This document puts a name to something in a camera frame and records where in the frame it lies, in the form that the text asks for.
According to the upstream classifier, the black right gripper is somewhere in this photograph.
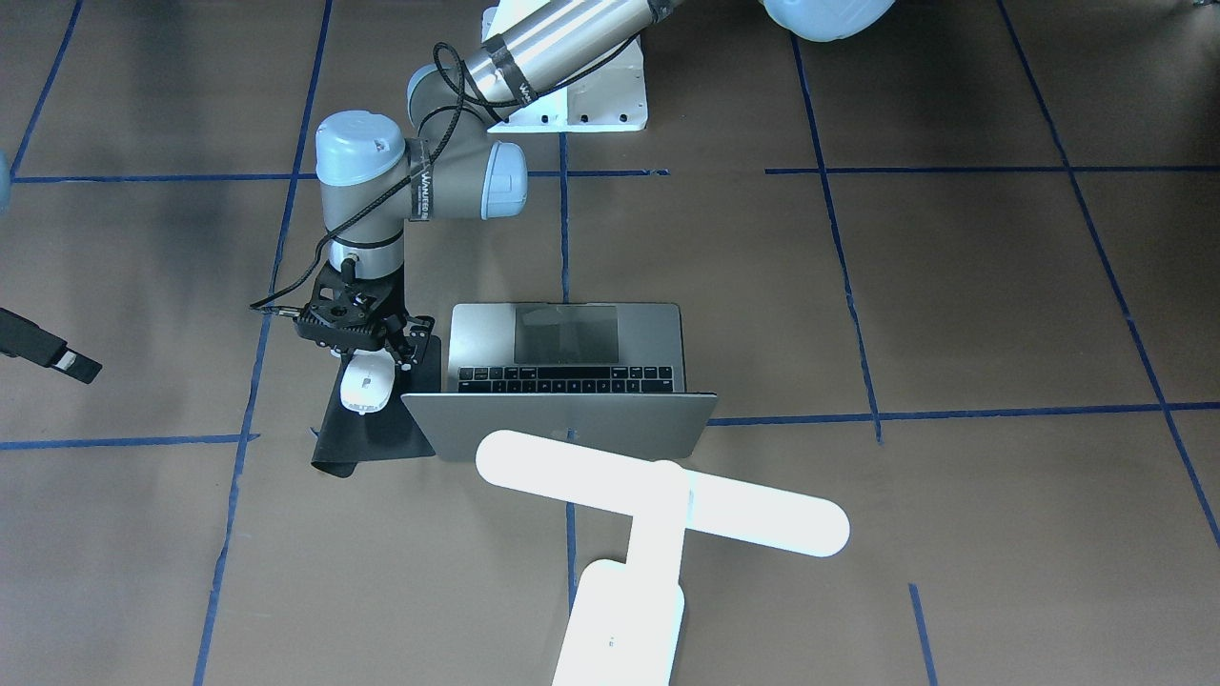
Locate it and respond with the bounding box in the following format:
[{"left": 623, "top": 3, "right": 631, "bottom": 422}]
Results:
[{"left": 325, "top": 269, "right": 436, "bottom": 371}]

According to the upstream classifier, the white wireless mouse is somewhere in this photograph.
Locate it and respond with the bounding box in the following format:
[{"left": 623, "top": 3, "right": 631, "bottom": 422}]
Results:
[{"left": 338, "top": 352, "right": 397, "bottom": 415}]

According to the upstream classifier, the black mouse pad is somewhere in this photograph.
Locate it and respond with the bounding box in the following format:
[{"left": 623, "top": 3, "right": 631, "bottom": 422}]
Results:
[{"left": 311, "top": 334, "right": 443, "bottom": 478}]

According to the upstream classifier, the grey laptop computer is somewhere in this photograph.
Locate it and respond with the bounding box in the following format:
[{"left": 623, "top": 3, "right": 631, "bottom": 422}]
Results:
[{"left": 403, "top": 301, "right": 719, "bottom": 461}]

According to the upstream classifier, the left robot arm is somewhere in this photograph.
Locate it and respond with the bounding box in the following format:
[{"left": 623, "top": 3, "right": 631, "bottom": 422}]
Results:
[{"left": 1, "top": 1, "right": 891, "bottom": 385}]

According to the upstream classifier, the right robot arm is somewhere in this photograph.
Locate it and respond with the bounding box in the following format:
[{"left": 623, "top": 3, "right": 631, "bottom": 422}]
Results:
[{"left": 293, "top": 1, "right": 676, "bottom": 365}]

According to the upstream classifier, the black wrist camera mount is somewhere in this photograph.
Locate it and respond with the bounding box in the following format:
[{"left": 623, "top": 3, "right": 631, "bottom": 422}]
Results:
[{"left": 292, "top": 280, "right": 392, "bottom": 352}]

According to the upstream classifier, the black braided camera cable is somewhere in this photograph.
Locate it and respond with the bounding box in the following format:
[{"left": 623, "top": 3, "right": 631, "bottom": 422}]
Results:
[{"left": 250, "top": 42, "right": 478, "bottom": 315}]

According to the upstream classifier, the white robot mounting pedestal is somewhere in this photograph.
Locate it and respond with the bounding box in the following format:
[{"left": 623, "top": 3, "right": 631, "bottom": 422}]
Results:
[{"left": 481, "top": 1, "right": 651, "bottom": 134}]

